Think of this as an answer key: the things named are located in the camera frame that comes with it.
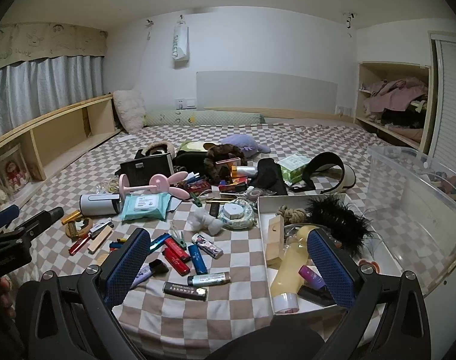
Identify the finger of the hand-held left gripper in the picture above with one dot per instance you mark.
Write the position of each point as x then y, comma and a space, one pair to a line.
36, 220
2, 214

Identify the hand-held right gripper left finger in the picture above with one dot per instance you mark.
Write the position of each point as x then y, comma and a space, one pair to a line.
126, 266

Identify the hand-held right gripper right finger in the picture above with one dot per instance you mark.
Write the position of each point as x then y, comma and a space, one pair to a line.
333, 270

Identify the blue printed lighter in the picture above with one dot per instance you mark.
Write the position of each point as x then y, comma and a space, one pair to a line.
198, 259

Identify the white shallow box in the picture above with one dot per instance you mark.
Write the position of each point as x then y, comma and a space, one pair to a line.
265, 213

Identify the person's left hand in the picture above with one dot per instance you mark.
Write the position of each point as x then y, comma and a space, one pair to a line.
4, 294

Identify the purple tube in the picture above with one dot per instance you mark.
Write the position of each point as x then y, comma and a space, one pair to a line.
142, 274

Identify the purple small bottle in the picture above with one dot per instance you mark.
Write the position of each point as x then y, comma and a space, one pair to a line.
310, 274

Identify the flat black item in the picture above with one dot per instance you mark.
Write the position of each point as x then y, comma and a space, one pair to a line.
316, 294

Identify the gold lighter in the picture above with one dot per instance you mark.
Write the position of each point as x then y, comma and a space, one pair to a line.
71, 217

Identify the wooden stick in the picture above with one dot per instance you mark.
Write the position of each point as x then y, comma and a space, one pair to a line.
100, 240

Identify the orange scissors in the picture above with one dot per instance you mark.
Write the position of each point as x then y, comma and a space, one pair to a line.
370, 264

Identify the metallic blue lighter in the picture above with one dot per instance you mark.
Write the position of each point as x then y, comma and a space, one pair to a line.
158, 242

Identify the framed doll picture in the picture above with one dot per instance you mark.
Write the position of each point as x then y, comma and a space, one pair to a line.
10, 174

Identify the yellow bottle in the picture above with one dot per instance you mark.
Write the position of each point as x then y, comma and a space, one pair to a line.
288, 273

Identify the silver stapler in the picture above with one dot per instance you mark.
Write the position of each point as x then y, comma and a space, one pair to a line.
100, 228

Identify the slim red lighter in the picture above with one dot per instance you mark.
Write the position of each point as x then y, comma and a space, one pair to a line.
78, 245

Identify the black feather tickler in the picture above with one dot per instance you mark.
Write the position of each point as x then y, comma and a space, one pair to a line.
333, 217

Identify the green clothespin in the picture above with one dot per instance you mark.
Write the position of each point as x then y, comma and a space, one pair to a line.
196, 200
181, 238

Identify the white grey cylinder speaker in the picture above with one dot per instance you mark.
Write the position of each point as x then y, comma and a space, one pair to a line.
98, 203

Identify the teal wet wipes pack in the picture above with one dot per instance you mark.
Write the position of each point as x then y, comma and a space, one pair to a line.
145, 204

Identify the floral printed lighter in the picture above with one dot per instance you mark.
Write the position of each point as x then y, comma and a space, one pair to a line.
209, 246

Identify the pink rabbit-ear fan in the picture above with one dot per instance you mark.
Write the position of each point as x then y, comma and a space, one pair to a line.
158, 185

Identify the black handbag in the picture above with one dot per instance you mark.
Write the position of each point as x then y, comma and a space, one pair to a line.
147, 170

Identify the clear plastic storage bin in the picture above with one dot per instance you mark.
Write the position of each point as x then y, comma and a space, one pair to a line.
408, 195

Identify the shiny red packet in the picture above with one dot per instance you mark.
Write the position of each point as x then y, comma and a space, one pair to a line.
198, 186

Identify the gold tube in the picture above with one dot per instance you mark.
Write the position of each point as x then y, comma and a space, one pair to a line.
213, 201

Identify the clear bag with tape roll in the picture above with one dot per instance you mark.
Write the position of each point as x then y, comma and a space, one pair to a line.
255, 194

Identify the checkered bed sheet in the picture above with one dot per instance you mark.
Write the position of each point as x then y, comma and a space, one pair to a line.
228, 307

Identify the green tissue pack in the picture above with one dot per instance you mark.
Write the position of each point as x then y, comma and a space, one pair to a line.
293, 167

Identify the black cloth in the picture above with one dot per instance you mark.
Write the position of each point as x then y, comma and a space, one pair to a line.
269, 178

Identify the black sun visor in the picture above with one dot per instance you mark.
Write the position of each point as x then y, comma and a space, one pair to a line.
325, 157

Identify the white round device in bag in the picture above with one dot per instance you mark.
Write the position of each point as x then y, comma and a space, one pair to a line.
233, 212

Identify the wooden bedside shelf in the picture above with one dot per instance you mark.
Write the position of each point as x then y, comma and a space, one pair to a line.
100, 118

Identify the white paper slip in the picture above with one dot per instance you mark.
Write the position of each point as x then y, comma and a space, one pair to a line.
126, 138

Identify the black fur-trimmed hat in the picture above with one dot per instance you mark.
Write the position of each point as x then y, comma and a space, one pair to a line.
156, 148

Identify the silver orange bottle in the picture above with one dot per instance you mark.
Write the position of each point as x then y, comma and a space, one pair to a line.
243, 172

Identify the light green pouch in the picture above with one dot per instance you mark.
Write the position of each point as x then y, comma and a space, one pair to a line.
188, 145

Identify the pale blue curtain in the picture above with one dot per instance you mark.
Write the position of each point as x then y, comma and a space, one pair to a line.
44, 80

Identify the brown furry hair accessory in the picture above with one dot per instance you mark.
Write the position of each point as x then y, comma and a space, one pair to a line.
218, 157

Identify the white fluffy pillow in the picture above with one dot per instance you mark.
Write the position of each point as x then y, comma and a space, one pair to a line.
128, 110

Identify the rose gold case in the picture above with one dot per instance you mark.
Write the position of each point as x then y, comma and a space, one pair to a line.
226, 162

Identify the purple plush toy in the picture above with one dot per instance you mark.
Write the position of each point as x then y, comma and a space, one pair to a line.
243, 144

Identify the black clothes pile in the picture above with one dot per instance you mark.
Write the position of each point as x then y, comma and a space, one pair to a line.
404, 120

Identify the long green pillow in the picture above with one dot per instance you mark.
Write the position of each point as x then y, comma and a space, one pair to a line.
203, 117

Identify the beige printed curtain valance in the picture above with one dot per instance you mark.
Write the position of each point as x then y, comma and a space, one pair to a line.
44, 43

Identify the wooden closet shelf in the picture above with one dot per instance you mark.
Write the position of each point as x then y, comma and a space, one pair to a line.
361, 93

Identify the grey headboard panel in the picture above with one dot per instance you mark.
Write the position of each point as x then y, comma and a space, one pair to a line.
267, 93

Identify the pink clothes pile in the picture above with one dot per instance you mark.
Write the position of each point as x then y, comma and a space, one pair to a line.
397, 92

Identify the white roller shutter door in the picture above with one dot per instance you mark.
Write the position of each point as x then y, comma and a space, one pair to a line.
451, 101

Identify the white hanging paper bag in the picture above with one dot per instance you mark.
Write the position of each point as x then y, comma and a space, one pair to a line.
179, 43

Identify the white wall socket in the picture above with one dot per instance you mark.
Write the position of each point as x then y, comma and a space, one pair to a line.
343, 110
185, 102

